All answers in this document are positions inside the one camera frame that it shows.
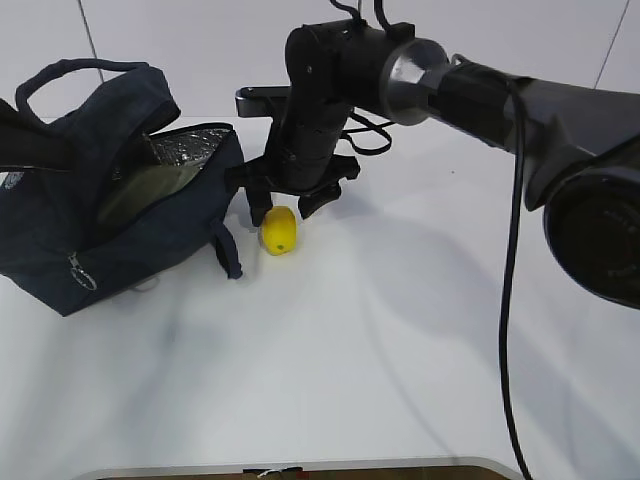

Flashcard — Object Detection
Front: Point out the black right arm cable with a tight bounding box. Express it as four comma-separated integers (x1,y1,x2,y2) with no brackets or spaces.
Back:
329,0,534,480

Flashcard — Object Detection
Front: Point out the silver zipper pull ring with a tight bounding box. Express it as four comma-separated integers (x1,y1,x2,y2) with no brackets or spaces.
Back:
67,251,99,293

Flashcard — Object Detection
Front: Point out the yellow lemon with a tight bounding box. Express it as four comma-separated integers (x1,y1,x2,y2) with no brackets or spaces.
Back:
260,206,297,256

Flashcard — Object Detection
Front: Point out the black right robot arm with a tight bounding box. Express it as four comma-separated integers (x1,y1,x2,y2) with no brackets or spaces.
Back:
225,19,639,308

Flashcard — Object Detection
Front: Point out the navy blue lunch bag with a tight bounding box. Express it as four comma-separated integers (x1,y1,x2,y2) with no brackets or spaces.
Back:
1,58,244,316

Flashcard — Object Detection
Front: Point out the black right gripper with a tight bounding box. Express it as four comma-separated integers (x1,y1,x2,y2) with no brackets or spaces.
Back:
224,95,360,227

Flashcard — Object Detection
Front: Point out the glass container green lid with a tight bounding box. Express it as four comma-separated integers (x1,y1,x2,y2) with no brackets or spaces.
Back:
97,165,202,229

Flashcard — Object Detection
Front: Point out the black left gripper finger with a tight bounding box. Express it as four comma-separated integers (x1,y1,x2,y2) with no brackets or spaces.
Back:
0,99,78,173

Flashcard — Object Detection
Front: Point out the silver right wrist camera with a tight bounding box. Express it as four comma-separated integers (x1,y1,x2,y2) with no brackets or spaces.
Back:
235,86,290,119

